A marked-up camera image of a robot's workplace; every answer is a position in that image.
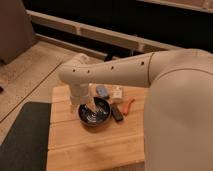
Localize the dark grey mat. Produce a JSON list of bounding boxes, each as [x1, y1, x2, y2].
[[0, 102, 51, 171]]

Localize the dark ceramic bowl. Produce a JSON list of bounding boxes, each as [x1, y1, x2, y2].
[[78, 98, 111, 126]]

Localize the brown upholstered furniture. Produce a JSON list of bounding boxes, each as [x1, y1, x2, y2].
[[0, 0, 37, 64]]

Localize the long wooden rail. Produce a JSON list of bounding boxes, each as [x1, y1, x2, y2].
[[27, 10, 178, 53]]

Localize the blue grey small object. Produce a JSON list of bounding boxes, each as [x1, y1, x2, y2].
[[96, 85, 109, 99]]

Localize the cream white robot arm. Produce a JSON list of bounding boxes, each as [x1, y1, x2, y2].
[[59, 49, 213, 171]]

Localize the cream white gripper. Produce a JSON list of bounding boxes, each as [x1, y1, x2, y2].
[[69, 84, 102, 113]]

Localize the black rectangular remote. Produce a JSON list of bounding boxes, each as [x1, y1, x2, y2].
[[111, 104, 123, 122]]

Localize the small white bottle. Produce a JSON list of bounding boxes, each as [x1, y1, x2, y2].
[[112, 86, 123, 99]]

